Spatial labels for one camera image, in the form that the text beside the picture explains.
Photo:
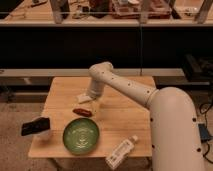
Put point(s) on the black bag in white cup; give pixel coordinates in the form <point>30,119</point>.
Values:
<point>40,127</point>

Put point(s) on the red chili pepper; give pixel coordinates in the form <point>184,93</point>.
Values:
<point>82,112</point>

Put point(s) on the white sponge block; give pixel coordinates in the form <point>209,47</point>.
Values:
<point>83,98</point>

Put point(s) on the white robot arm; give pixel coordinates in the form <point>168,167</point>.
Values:
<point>176,144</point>

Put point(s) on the blue box on floor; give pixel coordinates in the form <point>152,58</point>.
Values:
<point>204,133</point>

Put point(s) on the green round plate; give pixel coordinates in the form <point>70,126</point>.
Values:
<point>81,136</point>

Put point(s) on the wooden table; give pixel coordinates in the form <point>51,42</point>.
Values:
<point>118,119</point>

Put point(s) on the long workbench shelf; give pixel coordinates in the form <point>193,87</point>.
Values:
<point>106,13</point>

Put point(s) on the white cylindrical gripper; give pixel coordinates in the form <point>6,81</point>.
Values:
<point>94,91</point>

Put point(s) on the white plastic bottle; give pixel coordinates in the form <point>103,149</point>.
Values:
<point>119,154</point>

